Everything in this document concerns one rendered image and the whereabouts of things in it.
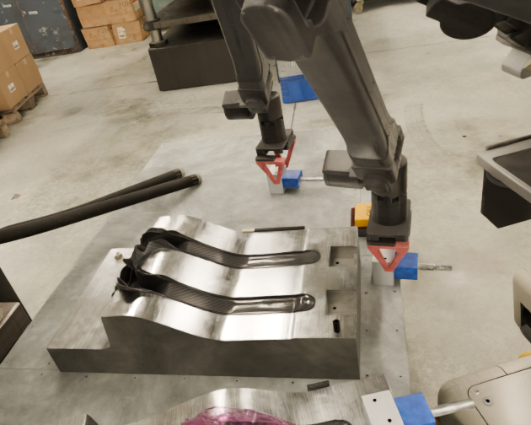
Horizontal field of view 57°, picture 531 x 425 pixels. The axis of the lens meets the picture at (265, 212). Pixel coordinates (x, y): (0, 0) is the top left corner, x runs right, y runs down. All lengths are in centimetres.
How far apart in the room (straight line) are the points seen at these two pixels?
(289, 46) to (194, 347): 50
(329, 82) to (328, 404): 40
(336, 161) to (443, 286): 138
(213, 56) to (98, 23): 307
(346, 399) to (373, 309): 22
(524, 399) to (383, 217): 76
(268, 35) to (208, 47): 426
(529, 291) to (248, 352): 48
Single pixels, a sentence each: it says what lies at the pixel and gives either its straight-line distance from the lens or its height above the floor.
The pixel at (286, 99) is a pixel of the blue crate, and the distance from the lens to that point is 394.
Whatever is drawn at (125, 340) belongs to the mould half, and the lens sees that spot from 81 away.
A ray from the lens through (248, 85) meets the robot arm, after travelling 101.
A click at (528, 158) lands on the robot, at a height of 104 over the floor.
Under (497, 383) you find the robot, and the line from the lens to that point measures 145.
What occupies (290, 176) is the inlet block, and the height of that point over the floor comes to 84.
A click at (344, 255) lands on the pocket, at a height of 87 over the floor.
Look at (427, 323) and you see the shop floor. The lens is 195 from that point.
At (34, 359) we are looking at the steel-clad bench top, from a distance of 99.
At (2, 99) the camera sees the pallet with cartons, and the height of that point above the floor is 25.
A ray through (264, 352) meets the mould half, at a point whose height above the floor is 86.
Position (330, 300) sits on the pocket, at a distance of 79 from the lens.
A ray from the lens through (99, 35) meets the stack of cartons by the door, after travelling 749.
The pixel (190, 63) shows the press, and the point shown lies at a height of 23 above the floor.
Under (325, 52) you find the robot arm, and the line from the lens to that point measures 46.
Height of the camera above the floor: 141
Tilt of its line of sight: 33 degrees down
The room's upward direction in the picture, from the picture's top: 12 degrees counter-clockwise
